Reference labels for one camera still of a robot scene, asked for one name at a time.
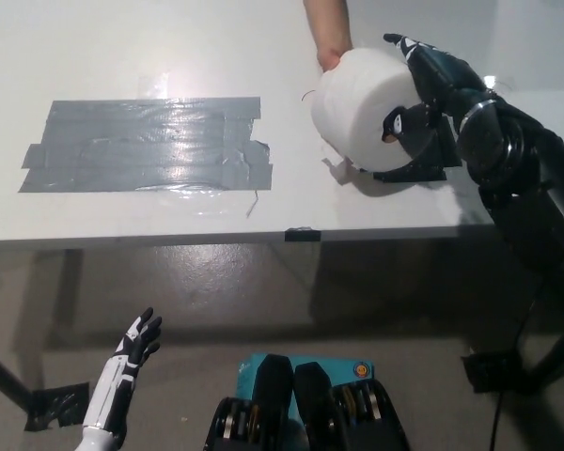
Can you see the black tape square patch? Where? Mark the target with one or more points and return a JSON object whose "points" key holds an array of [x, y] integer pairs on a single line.
{"points": [[404, 175]]}

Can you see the small black tape piece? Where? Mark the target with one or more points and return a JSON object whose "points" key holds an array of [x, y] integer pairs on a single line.
{"points": [[302, 234]]}

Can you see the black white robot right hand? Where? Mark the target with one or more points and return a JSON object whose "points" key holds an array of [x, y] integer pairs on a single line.
{"points": [[442, 80]]}

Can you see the black slanted table leg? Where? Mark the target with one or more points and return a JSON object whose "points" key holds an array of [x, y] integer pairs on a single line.
{"points": [[559, 357], [4, 376]]}

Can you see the black floor tape patch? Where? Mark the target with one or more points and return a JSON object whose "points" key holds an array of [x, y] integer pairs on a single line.
{"points": [[493, 373], [56, 406]]}

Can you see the grey duct tape patch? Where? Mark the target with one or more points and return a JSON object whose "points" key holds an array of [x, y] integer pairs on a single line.
{"points": [[141, 145]]}

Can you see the white toilet paper roll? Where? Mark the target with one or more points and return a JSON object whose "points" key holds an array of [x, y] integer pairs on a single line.
{"points": [[357, 103]]}

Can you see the grey upright table leg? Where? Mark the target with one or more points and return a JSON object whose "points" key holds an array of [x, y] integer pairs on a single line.
{"points": [[70, 291]]}

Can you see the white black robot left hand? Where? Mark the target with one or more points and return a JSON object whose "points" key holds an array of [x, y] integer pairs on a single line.
{"points": [[131, 347]]}

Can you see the person's bare hand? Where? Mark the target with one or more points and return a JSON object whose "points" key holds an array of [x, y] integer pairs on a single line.
{"points": [[330, 56]]}

